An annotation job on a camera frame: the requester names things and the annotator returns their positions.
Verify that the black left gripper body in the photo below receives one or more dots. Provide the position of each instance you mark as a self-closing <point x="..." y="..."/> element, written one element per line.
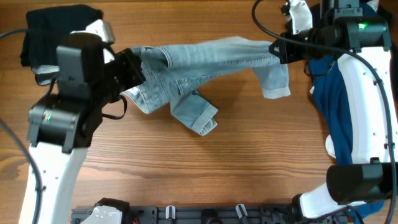
<point x="124" y="76"/>

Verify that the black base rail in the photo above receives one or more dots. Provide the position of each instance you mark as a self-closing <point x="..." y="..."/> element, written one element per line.
<point x="109" y="210"/>

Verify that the folded black garment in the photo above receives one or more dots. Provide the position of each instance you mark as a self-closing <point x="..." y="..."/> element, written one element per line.
<point x="47" y="28"/>

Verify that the dark blue shirt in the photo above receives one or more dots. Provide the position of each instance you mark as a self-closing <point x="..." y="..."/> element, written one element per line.
<point x="335" y="102"/>

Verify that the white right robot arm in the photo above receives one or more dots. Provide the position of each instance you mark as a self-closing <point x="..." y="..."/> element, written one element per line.
<point x="348" y="47"/>

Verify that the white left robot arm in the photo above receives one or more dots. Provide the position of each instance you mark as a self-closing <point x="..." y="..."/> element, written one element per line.
<point x="61" y="125"/>

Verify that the light blue denim shorts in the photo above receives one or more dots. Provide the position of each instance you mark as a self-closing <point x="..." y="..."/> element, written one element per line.
<point x="174" y="73"/>

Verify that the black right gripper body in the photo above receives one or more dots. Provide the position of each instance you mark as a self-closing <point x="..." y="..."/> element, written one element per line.
<point x="292" y="53"/>

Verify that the black garment with white print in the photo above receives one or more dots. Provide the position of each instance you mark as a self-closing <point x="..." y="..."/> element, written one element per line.
<point x="393" y="46"/>

